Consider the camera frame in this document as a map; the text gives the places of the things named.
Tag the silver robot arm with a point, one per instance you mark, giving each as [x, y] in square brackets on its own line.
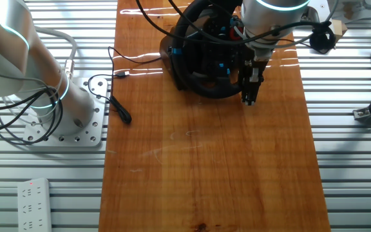
[69, 106]

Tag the wooden cube block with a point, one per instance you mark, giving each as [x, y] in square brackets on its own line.
[340, 27]

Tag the white power strip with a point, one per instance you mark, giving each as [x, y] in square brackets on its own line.
[34, 206]

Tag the black racing steering wheel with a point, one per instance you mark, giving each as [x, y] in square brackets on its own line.
[211, 91]

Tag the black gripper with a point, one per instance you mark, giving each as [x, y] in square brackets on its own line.
[256, 67]

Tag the crumpled white plastic sheet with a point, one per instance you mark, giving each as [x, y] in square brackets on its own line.
[353, 9]

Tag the silver robot mounting plate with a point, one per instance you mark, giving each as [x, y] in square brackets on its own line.
[95, 129]

